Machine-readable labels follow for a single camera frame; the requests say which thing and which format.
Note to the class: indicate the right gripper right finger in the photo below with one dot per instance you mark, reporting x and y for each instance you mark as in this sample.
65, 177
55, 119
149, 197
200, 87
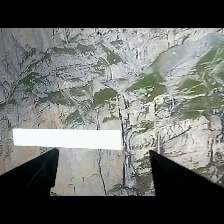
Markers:
180, 180

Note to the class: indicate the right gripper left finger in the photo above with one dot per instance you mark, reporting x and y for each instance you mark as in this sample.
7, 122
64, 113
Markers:
31, 178

